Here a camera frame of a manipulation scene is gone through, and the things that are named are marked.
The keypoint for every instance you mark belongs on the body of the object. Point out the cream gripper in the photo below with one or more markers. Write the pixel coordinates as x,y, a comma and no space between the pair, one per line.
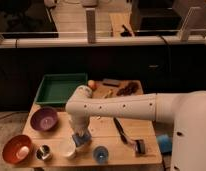
80,131

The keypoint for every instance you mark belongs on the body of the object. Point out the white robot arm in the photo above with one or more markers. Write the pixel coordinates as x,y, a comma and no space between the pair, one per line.
186,111

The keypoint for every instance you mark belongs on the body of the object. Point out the white paper cup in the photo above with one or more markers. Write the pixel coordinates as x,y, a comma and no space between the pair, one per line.
68,148

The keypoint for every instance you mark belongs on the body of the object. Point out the blue plastic cup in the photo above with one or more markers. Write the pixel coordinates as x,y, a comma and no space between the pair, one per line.
100,154

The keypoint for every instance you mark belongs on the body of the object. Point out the small metal cup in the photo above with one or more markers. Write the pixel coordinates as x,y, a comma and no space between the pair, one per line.
43,153

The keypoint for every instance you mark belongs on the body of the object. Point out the purple bowl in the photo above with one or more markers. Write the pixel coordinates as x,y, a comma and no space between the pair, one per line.
44,119

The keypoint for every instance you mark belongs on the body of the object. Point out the orange fruit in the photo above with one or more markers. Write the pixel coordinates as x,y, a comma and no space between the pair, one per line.
92,84

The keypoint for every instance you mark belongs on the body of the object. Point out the green plastic tray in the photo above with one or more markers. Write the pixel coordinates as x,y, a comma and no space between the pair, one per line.
56,89

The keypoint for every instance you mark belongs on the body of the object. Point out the dark eraser block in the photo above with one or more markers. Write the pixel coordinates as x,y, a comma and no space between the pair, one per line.
111,82

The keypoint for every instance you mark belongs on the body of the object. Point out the white egg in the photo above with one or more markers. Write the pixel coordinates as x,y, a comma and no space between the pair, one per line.
22,152

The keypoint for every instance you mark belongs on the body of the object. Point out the red bowl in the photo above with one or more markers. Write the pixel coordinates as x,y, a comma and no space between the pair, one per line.
13,145

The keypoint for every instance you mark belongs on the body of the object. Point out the black object on shelf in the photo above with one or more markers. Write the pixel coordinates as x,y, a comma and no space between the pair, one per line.
125,32

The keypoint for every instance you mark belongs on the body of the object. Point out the black box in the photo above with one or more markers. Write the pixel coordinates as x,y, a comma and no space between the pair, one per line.
153,15

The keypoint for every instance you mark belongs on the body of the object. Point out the black handled dish brush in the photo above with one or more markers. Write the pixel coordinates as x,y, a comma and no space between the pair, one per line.
138,144

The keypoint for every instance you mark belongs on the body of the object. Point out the white slanted bracket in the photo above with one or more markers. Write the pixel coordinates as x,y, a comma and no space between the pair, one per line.
188,23

